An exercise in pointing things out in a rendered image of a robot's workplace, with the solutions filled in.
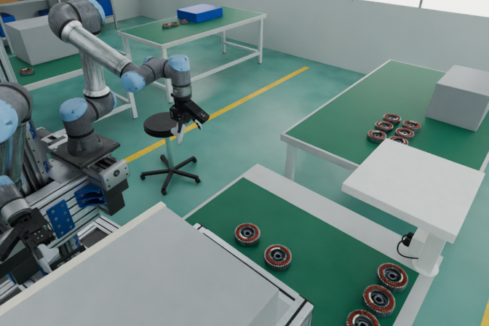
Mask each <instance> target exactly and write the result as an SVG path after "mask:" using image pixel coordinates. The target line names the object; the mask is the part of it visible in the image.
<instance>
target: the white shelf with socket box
mask: <svg viewBox="0 0 489 326"><path fill-rule="evenodd" d="M484 176H485V173H483V172H480V171H478V170H474V169H472V168H469V167H466V166H463V165H461V164H458V163H455V162H452V161H449V160H447V159H443V158H441V157H438V156H435V155H433V154H429V153H427V152H425V151H421V150H418V149H417V148H413V147H410V146H406V145H405V144H402V143H398V142H396V141H394V140H390V139H388V138H386V139H385V140H384V141H383V142H382V143H381V144H380V146H379V147H377V149H376V150H374V152H373V153H372V154H371V155H369V157H368V158H366V160H365V161H364V162H363V163H361V165H360V166H359V167H358V168H357V169H356V170H355V171H354V172H353V173H352V174H351V175H350V176H349V177H348V178H347V179H346V180H345V181H344V182H343V185H342V189H341V190H342V191H343V192H345V193H347V194H349V195H351V196H353V197H355V198H358V199H360V200H362V201H363V202H366V203H368V204H370V205H372V206H374V207H377V208H378V209H380V210H383V211H384V212H387V213H389V214H391V215H393V216H395V217H397V218H399V219H401V220H404V221H406V222H408V223H410V224H412V225H414V226H416V227H418V229H417V231H416V232H415V233H413V232H409V233H408V234H406V235H404V236H402V241H400V242H399V243H398V245H397V252H398V253H399V254H400V255H401V256H402V257H404V258H411V259H413V260H412V265H413V268H414V269H415V270H416V271H417V272H418V273H419V274H421V275H424V276H425V277H434V276H436V275H437V274H438V272H439V267H438V265H437V264H436V262H437V260H438V258H439V256H440V253H441V252H442V249H443V247H444V245H445V243H446V241H447V242H449V243H452V244H453V243H454V242H455V240H456V237H457V236H458V233H459V231H460V229H461V226H462V224H463V222H464V220H465V217H466V215H467V213H468V211H469V208H470V207H471V205H472V202H473V200H474V198H475V196H476V193H477V191H478V189H479V187H480V184H481V182H482V180H483V178H484ZM405 236H407V238H405V240H403V238H404V237H405ZM400 243H403V245H404V246H406V247H408V250H407V252H408V253H409V254H411V255H413V256H415V257H414V258H412V257H407V256H404V255H402V254H401V253H400V252H399V244H400Z"/></svg>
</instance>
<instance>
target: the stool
mask: <svg viewBox="0 0 489 326"><path fill-rule="evenodd" d="M177 123H178V122H177V121H175V120H173V119H171V117H170V112H162V113H158V114H154V115H152V116H150V117H148V118H147V120H145V121H144V123H143V127H144V131H145V132H146V133H147V134H148V135H150V136H152V137H155V138H164V140H165V145H166V149H167V158H168V160H167V158H166V157H165V155H164V154H162V155H161V156H160V159H161V160H162V161H164V163H165V164H166V165H167V167H168V169H166V170H154V171H149V172H142V173H141V175H140V178H141V179H142V180H144V179H146V178H145V176H147V175H158V174H164V173H168V175H167V177H166V180H165V182H164V184H163V186H162V190H161V193H162V194H163V195H166V194H167V192H166V189H167V186H168V184H169V182H170V179H171V177H172V174H173V173H175V174H178V175H182V176H186V177H188V178H193V179H195V181H196V183H200V179H199V176H198V175H194V174H191V173H188V172H184V171H180V170H178V169H180V168H181V167H183V166H184V165H186V164H188V163H189V162H193V163H195V162H197V160H196V157H195V156H192V157H190V158H189V159H187V160H185V161H184V162H181V163H180V164H178V165H176V166H175V167H174V164H173V158H172V149H171V143H170V137H172V136H174V135H173V134H172V133H171V129H172V128H174V127H176V126H177Z"/></svg>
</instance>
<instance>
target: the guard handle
mask: <svg viewBox="0 0 489 326"><path fill-rule="evenodd" d="M85 250H86V248H85V246H84V245H81V246H79V247H77V248H76V249H75V250H73V251H71V252H70V253H69V254H67V255H65V256H63V257H62V258H61V259H59V260H57V261H55V262H54V263H53V264H51V265H49V267H50V268H51V269H52V271H54V270H56V269H58V267H57V265H58V264H60V263H62V262H63V261H64V260H66V259H67V258H70V257H71V256H72V255H74V254H75V253H77V252H78V251H79V252H80V253H82V252H84V251H85Z"/></svg>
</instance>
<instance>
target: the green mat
mask: <svg viewBox="0 0 489 326"><path fill-rule="evenodd" d="M185 221H186V222H188V223H189V224H191V225H192V226H194V225H195V224H196V223H200V224H201V225H203V226H204V227H205V228H207V229H208V230H209V231H211V232H212V233H214V234H215V235H216V236H218V237H219V238H221V239H222V240H223V241H225V242H226V243H228V244H229V245H231V246H232V247H233V248H235V249H236V250H238V251H239V252H240V253H241V254H243V255H245V256H246V257H248V258H249V259H250V260H252V261H253V262H254V263H256V264H258V265H259V266H260V267H261V268H263V269H264V270H266V271H267V272H268V273H270V274H271V275H273V276H274V277H276V278H277V279H278V280H280V281H281V282H283V283H284V284H286V285H287V286H288V287H290V288H291V289H292V290H294V291H296V292H297V293H298V294H299V295H302V296H303V297H304V298H305V299H307V300H308V301H310V302H311V303H313V304H314V310H313V314H312V318H311V326H346V320H347V316H348V315H349V313H350V312H352V311H353V310H355V311H356V310H357V309H360V310H361V309H362V310H363V311H364V310H365V311H366V312H367V310H366V308H365V307H364V305H363V304H362V294H363V292H364V290H365V288H366V287H367V286H370V285H379V287H380V286H381V285H380V284H379V282H378V280H377V278H376V273H377V270H378V267H379V266H380V265H381V264H383V263H384V264H385V263H391V264H395V265H397V266H399V267H401V269H403V271H405V272H406V274H407V276H408V283H407V286H406V288H405V289H404V290H403V291H402V292H400V291H399V292H397V293H396V292H391V291H390V290H389V292H391V294H392V295H393V296H394V299H395V307H394V310H393V312H392V314H391V315H389V316H388V317H378V316H377V317H375V315H373V316H374V317H375V318H376V319H377V320H378V322H379V325H380V326H393V324H394V322H395V320H396V318H397V317H398V315H399V313H400V311H401V309H402V307H403V305H404V303H405V301H406V299H407V297H408V295H409V293H410V291H411V289H412V288H413V285H414V284H415V282H416V280H417V278H418V275H419V273H418V272H417V271H414V270H412V269H410V268H409V267H407V266H405V265H403V264H401V263H400V262H398V261H396V260H394V259H393V258H390V257H389V256H387V255H385V254H383V253H381V252H379V251H377V250H376V249H374V248H372V247H371V246H369V245H367V244H365V243H363V242H361V241H359V240H358V239H355V238H354V237H352V236H350V235H348V234H347V233H345V232H343V231H341V230H339V229H338V228H336V227H334V226H331V225H330V224H329V223H326V222H324V221H323V220H321V219H319V218H317V217H315V216H314V215H312V214H310V213H308V212H307V211H305V210H302V209H301V208H299V207H297V206H295V205H294V204H292V203H290V202H288V201H286V200H284V199H283V198H281V197H279V196H277V195H276V194H273V193H271V192H270V191H268V190H266V189H264V188H262V187H260V186H259V185H257V184H255V183H253V182H252V181H250V180H248V179H246V178H244V177H243V178H241V179H239V180H238V181H237V182H236V183H234V184H233V185H232V186H230V187H228V188H227V189H226V190H225V191H223V192H222V193H220V194H219V195H217V196H216V197H215V198H214V199H212V200H211V201H209V202H208V203H207V204H206V205H204V206H203V207H201V208H200V209H198V210H197V211H196V212H194V213H193V214H192V215H190V216H189V217H187V219H185ZM245 223H246V224H247V223H251V224H254V225H256V226H257V227H258V228H259V230H260V240H259V242H258V243H256V244H255V245H253V246H250V247H249V245H248V247H247V246H246V247H245V246H241V245H240V244H238V243H237V242H236V240H235V230H236V228H237V226H239V225H241V224H245ZM272 245H278V246H279V245H280V246H281V245H282V246H285V247H286V248H288V250H289V251H290V253H291V255H292V258H291V264H290V266H289V267H288V268H287V269H285V270H283V271H277V270H276V271H275V269H274V270H273V269H271V268H269V267H268V266H267V265H266V264H265V262H264V253H265V250H266V249H267V248H268V247H269V246H272Z"/></svg>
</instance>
